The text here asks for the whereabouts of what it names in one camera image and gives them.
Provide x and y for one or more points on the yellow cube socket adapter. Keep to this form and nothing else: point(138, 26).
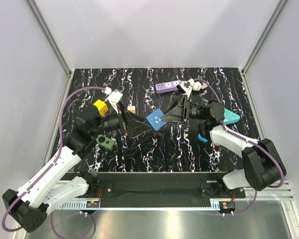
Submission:
point(101, 106)

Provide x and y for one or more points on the aluminium frame rail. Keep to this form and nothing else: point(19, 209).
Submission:
point(282, 193)

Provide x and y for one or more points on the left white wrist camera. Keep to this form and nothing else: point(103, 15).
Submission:
point(113, 97)

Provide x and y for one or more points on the teal triangular power strip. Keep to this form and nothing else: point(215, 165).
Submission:
point(230, 117)

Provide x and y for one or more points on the white slotted cable duct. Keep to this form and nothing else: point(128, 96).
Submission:
point(80, 205)

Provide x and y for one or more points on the green power strip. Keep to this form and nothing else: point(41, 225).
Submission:
point(105, 142)

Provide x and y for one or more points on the blue cube socket adapter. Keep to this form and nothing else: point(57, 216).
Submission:
point(154, 119)

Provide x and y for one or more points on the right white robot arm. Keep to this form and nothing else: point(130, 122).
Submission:
point(262, 165)

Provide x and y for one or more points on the small orange plug adapter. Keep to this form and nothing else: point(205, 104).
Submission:
point(132, 109)

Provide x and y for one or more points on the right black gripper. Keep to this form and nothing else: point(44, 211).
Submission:
point(176, 112)

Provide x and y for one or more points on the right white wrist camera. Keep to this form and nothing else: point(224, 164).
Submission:
point(185, 87)

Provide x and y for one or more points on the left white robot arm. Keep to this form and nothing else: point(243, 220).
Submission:
point(31, 203)

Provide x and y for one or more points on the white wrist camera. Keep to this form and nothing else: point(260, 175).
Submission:
point(113, 97)
point(185, 87)

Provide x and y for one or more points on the purple power strip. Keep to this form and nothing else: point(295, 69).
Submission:
point(166, 87)

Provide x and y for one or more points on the light blue plug adapter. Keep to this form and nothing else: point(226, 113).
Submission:
point(202, 139)

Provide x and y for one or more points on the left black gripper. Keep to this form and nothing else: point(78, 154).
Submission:
point(137, 128)

